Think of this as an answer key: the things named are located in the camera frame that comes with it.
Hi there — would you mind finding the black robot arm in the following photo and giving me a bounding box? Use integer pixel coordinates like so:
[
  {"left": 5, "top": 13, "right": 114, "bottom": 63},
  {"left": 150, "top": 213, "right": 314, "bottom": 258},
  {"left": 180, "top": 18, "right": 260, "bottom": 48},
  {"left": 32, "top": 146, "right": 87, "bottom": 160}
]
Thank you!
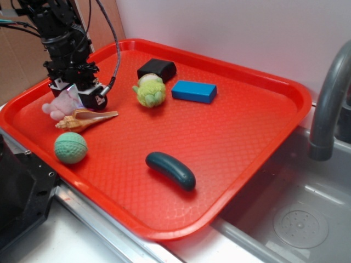
[{"left": 1, "top": 1, "right": 107, "bottom": 110}]

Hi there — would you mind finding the green plush toy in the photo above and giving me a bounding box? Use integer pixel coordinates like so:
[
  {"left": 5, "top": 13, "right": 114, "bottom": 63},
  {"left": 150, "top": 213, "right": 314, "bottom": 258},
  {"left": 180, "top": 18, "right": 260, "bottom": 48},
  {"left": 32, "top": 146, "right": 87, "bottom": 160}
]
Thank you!
[{"left": 132, "top": 73, "right": 166, "bottom": 108}]

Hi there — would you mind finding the red plastic tray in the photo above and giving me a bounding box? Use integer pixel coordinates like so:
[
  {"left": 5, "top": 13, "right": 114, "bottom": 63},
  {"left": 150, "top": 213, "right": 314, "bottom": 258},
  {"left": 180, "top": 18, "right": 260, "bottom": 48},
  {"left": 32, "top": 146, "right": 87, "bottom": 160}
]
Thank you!
[{"left": 1, "top": 39, "right": 312, "bottom": 241}]

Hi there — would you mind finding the green textured ball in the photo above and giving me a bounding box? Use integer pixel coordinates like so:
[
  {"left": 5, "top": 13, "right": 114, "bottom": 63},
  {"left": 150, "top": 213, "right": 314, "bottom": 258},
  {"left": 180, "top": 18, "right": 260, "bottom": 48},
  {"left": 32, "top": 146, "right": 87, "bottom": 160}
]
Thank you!
[{"left": 54, "top": 132, "right": 88, "bottom": 164}]

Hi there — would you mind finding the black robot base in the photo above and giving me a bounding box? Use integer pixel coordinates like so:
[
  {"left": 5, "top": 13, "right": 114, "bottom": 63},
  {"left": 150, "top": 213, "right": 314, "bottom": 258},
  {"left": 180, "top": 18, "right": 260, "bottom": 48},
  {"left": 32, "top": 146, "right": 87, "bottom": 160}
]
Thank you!
[{"left": 1, "top": 136, "right": 58, "bottom": 252}]

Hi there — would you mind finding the pink plush bunny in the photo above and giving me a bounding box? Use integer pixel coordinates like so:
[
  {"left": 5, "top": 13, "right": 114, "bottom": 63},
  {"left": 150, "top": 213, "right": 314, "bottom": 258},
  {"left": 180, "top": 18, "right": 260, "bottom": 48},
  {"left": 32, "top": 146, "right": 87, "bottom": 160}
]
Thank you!
[{"left": 42, "top": 90, "right": 81, "bottom": 121}]

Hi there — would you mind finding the grey sink faucet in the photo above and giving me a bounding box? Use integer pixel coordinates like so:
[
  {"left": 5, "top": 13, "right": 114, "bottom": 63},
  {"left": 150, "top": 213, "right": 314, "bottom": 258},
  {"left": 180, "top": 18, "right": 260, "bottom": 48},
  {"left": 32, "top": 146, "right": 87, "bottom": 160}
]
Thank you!
[{"left": 308, "top": 41, "right": 350, "bottom": 161}]

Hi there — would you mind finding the blue rectangular block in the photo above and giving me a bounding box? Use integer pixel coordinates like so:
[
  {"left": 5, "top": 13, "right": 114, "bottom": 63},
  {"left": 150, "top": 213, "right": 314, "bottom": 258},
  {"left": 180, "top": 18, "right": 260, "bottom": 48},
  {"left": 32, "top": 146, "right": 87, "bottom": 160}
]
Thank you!
[{"left": 171, "top": 81, "right": 217, "bottom": 104}]

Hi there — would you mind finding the beige conch seashell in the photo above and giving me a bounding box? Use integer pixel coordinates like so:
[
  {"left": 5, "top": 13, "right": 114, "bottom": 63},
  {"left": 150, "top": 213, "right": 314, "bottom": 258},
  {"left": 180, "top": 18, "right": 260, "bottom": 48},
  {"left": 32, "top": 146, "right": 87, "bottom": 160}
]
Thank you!
[{"left": 55, "top": 109, "right": 118, "bottom": 133}]

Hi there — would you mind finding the dark green toy cucumber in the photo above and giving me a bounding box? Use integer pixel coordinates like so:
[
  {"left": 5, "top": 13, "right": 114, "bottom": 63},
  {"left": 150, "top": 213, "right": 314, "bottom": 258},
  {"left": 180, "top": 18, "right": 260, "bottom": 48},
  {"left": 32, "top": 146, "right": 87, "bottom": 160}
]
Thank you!
[{"left": 145, "top": 152, "right": 196, "bottom": 191}]

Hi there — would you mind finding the brown cardboard panel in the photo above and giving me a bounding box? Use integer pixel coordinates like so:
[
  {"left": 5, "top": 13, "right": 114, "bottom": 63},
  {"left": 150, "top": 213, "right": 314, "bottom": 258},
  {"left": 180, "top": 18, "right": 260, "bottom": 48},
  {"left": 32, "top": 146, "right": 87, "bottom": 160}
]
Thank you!
[{"left": 1, "top": 1, "right": 114, "bottom": 105}]

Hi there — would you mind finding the grey plastic sink basin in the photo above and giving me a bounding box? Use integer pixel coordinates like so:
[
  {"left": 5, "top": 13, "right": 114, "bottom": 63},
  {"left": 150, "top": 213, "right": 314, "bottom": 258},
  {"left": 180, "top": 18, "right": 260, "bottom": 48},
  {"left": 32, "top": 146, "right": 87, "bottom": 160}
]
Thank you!
[{"left": 212, "top": 128, "right": 350, "bottom": 262}]

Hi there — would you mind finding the grey braided cable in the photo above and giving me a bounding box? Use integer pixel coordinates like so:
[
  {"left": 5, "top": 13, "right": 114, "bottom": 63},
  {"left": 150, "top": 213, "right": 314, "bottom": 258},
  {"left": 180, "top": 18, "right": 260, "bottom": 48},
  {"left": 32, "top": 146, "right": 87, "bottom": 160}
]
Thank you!
[{"left": 95, "top": 0, "right": 122, "bottom": 99}]

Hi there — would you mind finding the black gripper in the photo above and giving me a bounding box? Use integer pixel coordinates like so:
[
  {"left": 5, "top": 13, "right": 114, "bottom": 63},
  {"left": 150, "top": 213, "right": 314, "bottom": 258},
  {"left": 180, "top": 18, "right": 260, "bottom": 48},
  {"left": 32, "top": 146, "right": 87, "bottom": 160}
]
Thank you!
[{"left": 43, "top": 61, "right": 107, "bottom": 110}]

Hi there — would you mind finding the black rectangular block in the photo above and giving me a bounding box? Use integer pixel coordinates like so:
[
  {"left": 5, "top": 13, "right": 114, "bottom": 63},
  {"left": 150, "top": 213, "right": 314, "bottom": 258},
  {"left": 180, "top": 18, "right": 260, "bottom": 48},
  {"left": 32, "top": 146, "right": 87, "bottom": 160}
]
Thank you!
[{"left": 137, "top": 58, "right": 177, "bottom": 83}]

